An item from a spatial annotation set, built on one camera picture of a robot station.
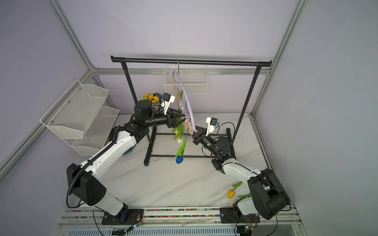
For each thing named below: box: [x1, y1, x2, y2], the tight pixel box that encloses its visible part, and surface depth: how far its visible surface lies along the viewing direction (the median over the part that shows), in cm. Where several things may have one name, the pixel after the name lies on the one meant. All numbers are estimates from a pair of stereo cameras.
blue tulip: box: [174, 128, 189, 165], surface depth 78 cm
